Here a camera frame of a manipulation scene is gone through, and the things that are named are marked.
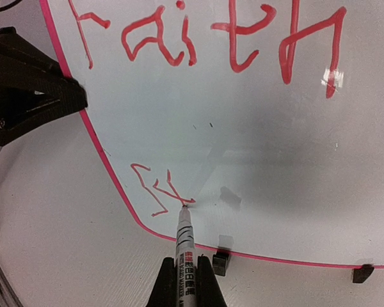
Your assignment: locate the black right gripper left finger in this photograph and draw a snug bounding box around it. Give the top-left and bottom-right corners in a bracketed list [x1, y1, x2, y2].
[146, 257, 177, 307]

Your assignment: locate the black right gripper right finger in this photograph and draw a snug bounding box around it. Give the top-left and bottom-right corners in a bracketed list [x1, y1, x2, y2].
[196, 256, 227, 307]

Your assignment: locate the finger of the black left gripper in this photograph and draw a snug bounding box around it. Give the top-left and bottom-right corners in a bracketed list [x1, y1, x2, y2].
[0, 27, 88, 112]
[0, 98, 83, 146]

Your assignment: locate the whiteboard marker pen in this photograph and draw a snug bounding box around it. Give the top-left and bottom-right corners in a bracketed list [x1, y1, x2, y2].
[175, 206, 197, 307]

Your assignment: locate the pink framed whiteboard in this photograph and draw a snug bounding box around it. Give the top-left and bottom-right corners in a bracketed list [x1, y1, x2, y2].
[41, 1, 384, 267]

